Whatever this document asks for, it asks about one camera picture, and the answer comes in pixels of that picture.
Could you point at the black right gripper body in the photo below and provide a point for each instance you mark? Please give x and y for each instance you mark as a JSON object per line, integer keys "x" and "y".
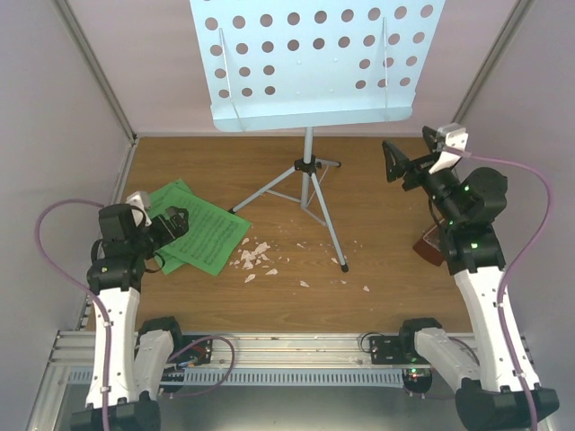
{"x": 415, "y": 171}

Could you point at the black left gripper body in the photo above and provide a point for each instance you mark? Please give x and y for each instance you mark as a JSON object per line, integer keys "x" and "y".
{"x": 164, "y": 236}

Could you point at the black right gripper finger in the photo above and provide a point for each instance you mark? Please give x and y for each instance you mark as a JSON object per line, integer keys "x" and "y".
{"x": 396, "y": 162}
{"x": 432, "y": 138}

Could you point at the light blue music stand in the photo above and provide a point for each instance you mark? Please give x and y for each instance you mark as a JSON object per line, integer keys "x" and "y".
{"x": 274, "y": 65}

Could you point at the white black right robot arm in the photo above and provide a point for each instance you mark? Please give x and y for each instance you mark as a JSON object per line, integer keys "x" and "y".
{"x": 496, "y": 387}

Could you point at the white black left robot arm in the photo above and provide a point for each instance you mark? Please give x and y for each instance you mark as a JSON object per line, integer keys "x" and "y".
{"x": 127, "y": 402}

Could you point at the large white paper scrap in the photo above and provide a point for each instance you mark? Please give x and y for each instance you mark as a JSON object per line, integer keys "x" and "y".
{"x": 255, "y": 257}

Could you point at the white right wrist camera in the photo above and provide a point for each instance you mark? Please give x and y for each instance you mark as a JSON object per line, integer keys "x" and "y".
{"x": 452, "y": 143}

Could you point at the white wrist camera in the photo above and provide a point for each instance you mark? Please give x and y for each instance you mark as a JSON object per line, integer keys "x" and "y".
{"x": 140, "y": 203}
{"x": 452, "y": 143}

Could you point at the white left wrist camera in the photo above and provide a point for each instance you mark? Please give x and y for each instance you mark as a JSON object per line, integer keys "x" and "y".
{"x": 140, "y": 203}

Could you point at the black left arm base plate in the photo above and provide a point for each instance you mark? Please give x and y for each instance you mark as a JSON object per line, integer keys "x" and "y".
{"x": 198, "y": 355}

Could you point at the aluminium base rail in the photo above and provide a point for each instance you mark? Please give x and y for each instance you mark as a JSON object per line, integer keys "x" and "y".
{"x": 261, "y": 350}

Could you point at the grey slotted cable duct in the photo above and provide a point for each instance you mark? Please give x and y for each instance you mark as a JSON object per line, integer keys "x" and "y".
{"x": 290, "y": 377}

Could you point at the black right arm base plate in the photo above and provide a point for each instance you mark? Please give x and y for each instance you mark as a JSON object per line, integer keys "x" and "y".
{"x": 388, "y": 350}

